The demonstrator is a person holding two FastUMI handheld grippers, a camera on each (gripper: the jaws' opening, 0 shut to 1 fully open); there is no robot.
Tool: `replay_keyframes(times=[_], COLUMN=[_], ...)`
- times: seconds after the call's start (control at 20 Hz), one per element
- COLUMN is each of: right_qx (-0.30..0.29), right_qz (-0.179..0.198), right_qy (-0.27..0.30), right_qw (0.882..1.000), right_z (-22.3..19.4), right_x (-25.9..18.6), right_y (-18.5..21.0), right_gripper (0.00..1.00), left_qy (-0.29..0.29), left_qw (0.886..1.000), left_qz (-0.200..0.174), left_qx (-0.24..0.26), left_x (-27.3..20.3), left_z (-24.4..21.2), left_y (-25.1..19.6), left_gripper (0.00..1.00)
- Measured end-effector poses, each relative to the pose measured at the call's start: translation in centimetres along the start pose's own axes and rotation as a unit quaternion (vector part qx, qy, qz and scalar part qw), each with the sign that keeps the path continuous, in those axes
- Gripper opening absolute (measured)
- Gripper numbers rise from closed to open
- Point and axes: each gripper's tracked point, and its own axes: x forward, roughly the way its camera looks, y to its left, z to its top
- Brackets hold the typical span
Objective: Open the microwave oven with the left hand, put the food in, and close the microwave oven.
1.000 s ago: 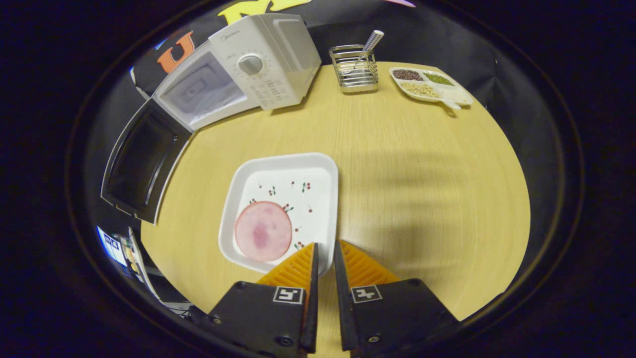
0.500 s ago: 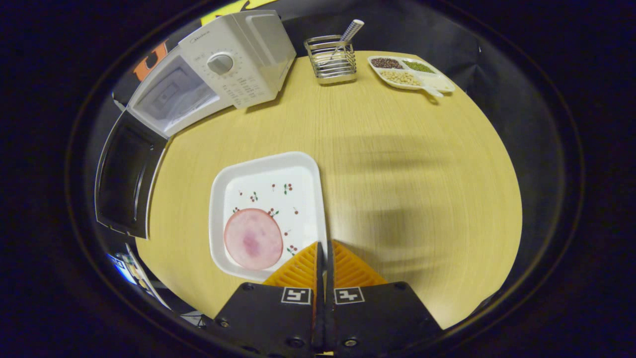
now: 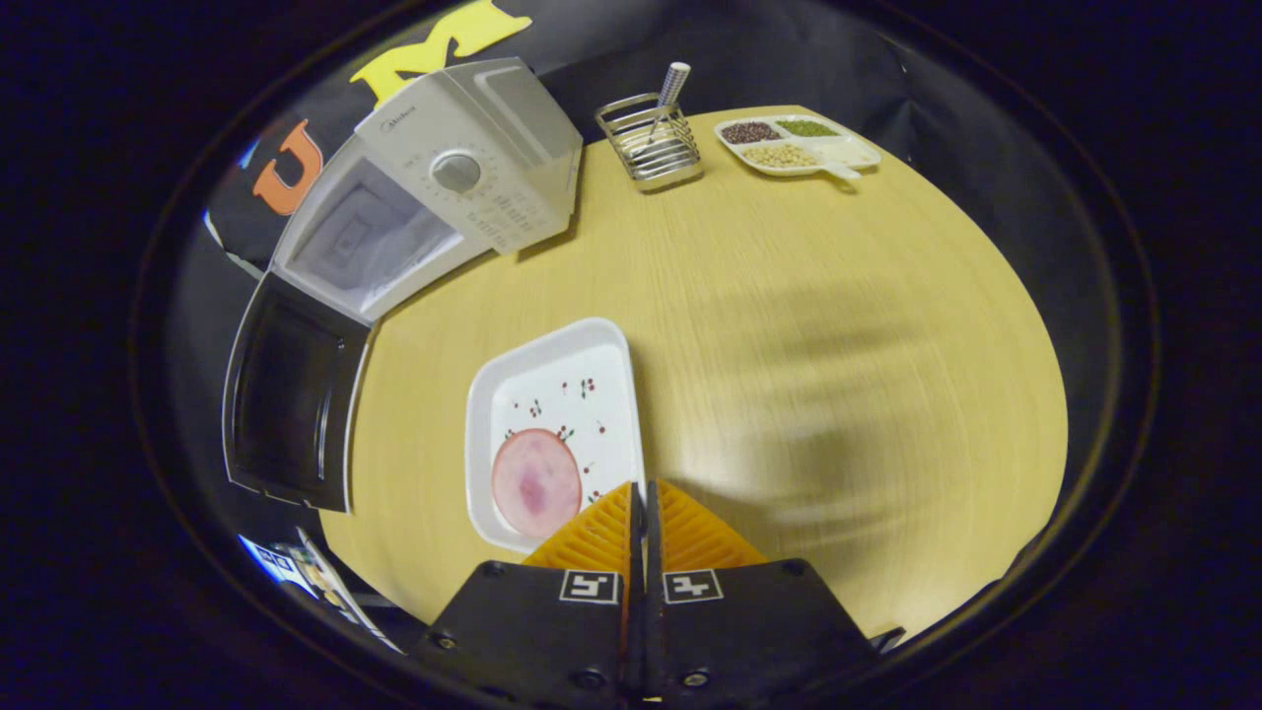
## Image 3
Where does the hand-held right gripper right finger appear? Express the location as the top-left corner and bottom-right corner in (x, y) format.
(646, 480), (880, 703)

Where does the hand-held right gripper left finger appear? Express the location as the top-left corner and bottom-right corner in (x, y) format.
(409, 481), (647, 706)

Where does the pink ham slice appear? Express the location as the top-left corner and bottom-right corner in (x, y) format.
(491, 428), (585, 539)

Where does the white square plate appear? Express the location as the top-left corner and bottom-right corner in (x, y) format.
(464, 318), (649, 555)

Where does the white microwave oven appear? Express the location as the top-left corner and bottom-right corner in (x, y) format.
(222, 56), (585, 514)

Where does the white printed board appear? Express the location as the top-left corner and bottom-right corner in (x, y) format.
(240, 528), (405, 654)

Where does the white divided bean tray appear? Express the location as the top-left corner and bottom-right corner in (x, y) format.
(714, 115), (883, 182)

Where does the metal wire holder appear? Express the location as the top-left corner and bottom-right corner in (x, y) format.
(595, 92), (705, 192)

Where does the spoon with patterned handle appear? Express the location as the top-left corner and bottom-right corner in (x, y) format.
(646, 61), (691, 144)

